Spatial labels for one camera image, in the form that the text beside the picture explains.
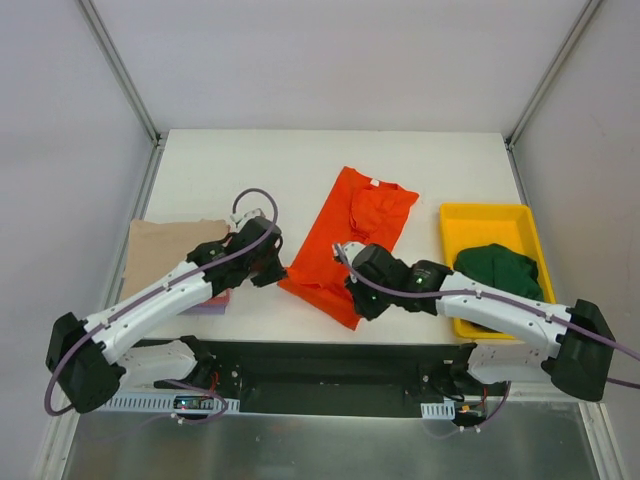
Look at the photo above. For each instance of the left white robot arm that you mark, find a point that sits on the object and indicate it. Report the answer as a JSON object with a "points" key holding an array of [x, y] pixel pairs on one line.
{"points": [[91, 359]]}

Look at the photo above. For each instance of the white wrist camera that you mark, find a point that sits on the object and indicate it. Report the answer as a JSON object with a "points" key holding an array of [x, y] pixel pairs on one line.
{"points": [[239, 219], [346, 253]]}

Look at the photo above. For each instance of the left white cable duct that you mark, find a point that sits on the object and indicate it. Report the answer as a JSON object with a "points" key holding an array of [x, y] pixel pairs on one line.
{"points": [[169, 403]]}

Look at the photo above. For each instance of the left aluminium frame post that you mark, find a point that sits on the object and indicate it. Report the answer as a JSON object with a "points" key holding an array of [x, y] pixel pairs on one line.
{"points": [[118, 69]]}

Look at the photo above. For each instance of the pink folded t shirt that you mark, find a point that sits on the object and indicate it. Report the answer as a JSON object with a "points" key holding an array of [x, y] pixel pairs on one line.
{"points": [[219, 301]]}

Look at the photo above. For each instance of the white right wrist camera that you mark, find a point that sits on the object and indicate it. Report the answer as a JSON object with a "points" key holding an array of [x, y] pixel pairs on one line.
{"points": [[346, 253]]}

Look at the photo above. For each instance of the beige folded t shirt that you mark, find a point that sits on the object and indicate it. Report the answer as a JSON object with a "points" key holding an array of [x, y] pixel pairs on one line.
{"points": [[154, 249]]}

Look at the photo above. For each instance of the right white cable duct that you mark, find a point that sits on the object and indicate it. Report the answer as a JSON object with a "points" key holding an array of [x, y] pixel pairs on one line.
{"points": [[438, 411]]}

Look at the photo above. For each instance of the orange t shirt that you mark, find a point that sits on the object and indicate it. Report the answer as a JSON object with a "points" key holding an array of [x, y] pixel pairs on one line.
{"points": [[357, 209]]}

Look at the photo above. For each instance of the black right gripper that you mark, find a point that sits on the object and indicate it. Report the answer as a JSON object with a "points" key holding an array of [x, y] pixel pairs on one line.
{"points": [[358, 293]]}

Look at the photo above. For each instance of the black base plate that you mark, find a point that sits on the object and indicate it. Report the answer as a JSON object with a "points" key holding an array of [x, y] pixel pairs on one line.
{"points": [[363, 380]]}

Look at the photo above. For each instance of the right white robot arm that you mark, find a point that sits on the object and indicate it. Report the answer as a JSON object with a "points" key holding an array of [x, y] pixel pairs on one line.
{"points": [[569, 347]]}

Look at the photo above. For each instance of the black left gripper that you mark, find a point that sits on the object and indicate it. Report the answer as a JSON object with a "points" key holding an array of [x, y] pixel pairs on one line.
{"points": [[270, 270]]}

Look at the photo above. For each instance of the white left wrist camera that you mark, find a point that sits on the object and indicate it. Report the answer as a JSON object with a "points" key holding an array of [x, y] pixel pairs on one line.
{"points": [[239, 219]]}

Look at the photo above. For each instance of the lilac folded t shirt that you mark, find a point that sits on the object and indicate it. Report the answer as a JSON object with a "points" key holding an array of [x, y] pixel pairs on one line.
{"points": [[206, 308]]}

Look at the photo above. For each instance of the green t shirt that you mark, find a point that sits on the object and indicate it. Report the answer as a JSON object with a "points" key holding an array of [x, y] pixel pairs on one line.
{"points": [[499, 267]]}

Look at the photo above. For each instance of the white cable duct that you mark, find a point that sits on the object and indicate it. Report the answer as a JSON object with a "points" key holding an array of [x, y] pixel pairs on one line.
{"points": [[169, 403], [438, 411]]}

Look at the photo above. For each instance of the right aluminium frame post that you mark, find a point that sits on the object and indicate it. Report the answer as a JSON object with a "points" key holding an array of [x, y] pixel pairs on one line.
{"points": [[568, 45]]}

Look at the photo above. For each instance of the yellow plastic bin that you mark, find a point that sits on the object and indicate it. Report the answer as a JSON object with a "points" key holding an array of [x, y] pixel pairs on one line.
{"points": [[464, 226]]}

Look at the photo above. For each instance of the aluminium frame post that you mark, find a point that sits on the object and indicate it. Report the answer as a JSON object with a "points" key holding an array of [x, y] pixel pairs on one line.
{"points": [[118, 69], [568, 45]]}

